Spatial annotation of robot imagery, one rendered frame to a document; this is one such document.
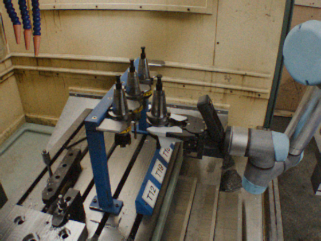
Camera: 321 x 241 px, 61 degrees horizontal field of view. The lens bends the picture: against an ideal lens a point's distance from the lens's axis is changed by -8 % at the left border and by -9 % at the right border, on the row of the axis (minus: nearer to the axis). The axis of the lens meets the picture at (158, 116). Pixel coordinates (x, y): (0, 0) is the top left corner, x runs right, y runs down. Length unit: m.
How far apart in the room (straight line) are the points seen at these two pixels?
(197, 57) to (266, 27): 0.35
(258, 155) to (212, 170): 0.62
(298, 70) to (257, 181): 0.36
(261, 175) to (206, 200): 0.46
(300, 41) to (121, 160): 0.79
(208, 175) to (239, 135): 0.63
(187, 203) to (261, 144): 0.52
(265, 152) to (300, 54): 0.29
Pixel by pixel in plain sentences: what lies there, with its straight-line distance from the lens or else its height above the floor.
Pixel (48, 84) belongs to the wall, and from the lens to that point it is 1.80.
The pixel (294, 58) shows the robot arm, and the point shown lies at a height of 1.44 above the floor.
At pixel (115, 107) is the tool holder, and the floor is 1.25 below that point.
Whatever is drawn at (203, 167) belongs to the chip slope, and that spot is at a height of 0.72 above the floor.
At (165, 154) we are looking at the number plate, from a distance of 1.08.
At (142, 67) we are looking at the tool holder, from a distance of 0.93.
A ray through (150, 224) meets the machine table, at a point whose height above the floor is 0.90.
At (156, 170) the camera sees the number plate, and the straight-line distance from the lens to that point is 1.00.
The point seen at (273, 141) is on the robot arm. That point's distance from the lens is 0.75.
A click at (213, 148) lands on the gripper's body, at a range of 0.77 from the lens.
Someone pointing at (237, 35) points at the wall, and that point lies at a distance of 1.37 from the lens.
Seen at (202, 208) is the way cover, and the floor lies 0.73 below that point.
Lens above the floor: 1.61
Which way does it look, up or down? 32 degrees down
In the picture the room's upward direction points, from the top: straight up
